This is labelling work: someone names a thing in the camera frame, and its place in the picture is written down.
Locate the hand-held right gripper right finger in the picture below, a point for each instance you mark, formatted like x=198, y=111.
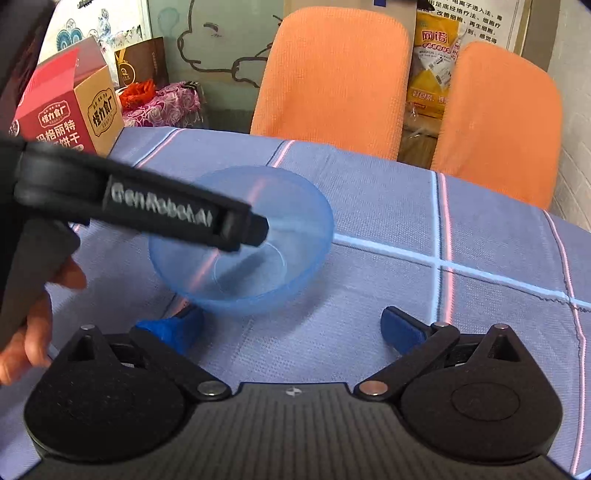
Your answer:
x=399, y=330

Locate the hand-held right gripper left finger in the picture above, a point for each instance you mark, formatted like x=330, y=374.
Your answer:
x=180, y=327

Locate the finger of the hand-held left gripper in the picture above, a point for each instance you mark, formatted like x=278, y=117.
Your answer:
x=244, y=267

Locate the translucent blue bowl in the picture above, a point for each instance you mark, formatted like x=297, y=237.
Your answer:
x=295, y=258

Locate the person's left hand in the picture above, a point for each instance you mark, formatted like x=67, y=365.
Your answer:
x=27, y=337

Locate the blue plaid tablecloth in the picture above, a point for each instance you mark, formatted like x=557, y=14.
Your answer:
x=392, y=300

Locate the red biscuit box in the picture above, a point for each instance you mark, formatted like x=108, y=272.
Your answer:
x=60, y=110

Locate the red orange decoration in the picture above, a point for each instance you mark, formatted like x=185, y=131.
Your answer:
x=136, y=92

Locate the pink floral fabric bag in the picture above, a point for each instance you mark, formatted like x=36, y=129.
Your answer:
x=171, y=106

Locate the brown gift bag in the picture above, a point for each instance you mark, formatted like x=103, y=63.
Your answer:
x=143, y=62

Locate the dark blurred object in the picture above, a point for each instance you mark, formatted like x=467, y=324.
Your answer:
x=21, y=41

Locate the white poster with blue circles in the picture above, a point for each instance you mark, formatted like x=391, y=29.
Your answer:
x=92, y=23

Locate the orange chair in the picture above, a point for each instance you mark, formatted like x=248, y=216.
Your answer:
x=503, y=129
x=332, y=83

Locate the yellow snack bag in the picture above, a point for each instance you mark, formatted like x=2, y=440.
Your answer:
x=431, y=55

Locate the framed text poster board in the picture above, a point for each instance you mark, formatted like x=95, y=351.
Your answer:
x=485, y=23

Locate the cat outline wall decal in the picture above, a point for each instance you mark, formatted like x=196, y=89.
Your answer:
x=221, y=50

